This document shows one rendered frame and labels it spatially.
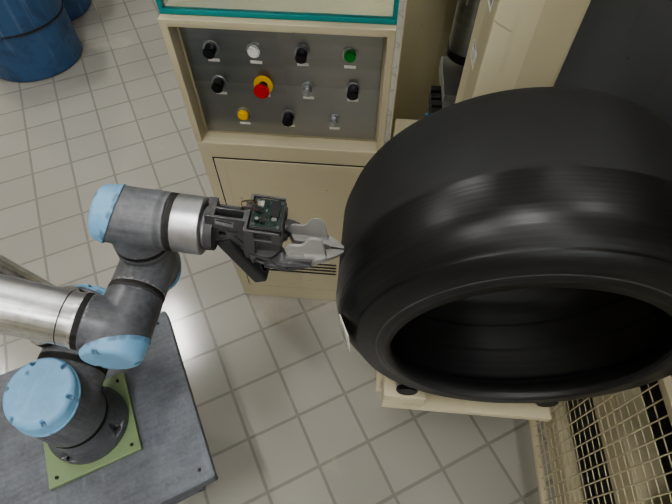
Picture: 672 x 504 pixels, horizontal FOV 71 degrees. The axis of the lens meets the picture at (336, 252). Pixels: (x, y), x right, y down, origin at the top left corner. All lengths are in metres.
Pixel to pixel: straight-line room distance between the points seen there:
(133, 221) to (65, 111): 2.68
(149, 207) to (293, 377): 1.36
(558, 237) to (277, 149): 1.01
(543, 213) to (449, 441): 1.47
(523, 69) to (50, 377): 1.08
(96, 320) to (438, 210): 0.52
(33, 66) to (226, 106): 2.37
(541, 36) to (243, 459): 1.62
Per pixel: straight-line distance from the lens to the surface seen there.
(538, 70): 0.87
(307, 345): 2.03
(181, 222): 0.71
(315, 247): 0.71
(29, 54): 3.64
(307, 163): 1.45
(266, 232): 0.68
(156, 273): 0.82
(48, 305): 0.81
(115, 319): 0.78
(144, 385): 1.42
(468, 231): 0.56
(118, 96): 3.37
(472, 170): 0.61
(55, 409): 1.16
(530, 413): 1.17
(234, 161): 1.50
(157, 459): 1.35
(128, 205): 0.74
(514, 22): 0.82
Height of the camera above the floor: 1.85
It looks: 55 degrees down
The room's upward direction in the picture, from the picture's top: straight up
